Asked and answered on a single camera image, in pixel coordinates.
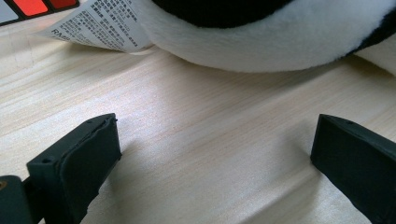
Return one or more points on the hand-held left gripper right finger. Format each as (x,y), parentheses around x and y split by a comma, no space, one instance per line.
(358,161)

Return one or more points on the plush panda toy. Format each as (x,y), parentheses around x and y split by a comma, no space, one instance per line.
(249,43)

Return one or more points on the multicoloured puzzle cube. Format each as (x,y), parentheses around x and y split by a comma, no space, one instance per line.
(31,6)

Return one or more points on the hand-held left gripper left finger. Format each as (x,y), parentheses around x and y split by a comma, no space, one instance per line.
(77,168)

